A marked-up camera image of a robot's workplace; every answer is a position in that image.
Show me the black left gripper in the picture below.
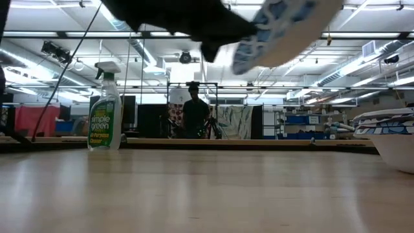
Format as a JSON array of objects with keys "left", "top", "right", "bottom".
[{"left": 180, "top": 0, "right": 259, "bottom": 63}]

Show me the leaf patterned cloth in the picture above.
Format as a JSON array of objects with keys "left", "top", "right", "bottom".
[{"left": 215, "top": 105, "right": 255, "bottom": 140}]

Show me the person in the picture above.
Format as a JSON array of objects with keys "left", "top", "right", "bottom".
[{"left": 182, "top": 80, "right": 211, "bottom": 139}]

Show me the black tripod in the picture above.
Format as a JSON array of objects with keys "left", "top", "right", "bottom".
[{"left": 202, "top": 116, "right": 224, "bottom": 140}]

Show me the blue storage bin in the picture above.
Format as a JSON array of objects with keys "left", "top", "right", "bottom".
[{"left": 286, "top": 115, "right": 321, "bottom": 126}]

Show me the green label spray bottle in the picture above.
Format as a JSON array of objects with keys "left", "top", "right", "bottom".
[{"left": 87, "top": 61, "right": 123, "bottom": 151}]

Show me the red cloth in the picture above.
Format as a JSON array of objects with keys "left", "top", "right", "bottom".
[{"left": 14, "top": 105, "right": 61, "bottom": 137}]

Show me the black overhead camera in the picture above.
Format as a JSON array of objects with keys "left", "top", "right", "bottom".
[{"left": 179, "top": 50, "right": 193, "bottom": 65}]

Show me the silver ceiling air duct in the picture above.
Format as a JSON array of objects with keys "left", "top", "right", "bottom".
[{"left": 96, "top": 0, "right": 159, "bottom": 67}]

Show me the black aluminium rig frame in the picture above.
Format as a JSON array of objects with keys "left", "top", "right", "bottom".
[{"left": 0, "top": 0, "right": 414, "bottom": 155}]

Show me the black frame-mounted device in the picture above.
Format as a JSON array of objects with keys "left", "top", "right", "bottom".
[{"left": 41, "top": 41, "right": 72, "bottom": 65}]

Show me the long black cable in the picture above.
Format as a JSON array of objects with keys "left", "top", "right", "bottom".
[{"left": 30, "top": 0, "right": 105, "bottom": 143}]

